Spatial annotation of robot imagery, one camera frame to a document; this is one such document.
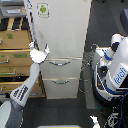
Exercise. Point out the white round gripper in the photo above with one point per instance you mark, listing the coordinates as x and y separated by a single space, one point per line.
38 56

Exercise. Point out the white refrigerator body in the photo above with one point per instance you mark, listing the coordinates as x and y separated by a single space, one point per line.
51 72

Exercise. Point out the wooden drawer cabinet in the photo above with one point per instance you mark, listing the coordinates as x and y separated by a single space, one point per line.
14 54

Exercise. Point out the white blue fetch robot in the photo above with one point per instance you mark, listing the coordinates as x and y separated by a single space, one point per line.
110 71

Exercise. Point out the middle fridge drawer handle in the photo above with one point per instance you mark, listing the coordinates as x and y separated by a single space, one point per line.
60 64

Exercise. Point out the white fridge door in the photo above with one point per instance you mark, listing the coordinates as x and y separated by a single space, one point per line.
64 30

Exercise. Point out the green android sticker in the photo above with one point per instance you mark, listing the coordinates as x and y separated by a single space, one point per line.
43 10

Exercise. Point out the grey box on cabinet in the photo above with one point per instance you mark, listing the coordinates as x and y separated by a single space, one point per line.
13 11

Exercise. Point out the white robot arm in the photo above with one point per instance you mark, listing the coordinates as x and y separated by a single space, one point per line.
11 112

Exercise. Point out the bottom fridge drawer handle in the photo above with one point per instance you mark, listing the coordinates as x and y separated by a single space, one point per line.
60 81

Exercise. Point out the fridge drawer handle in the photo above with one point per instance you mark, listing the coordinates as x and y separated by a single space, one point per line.
60 64
60 81

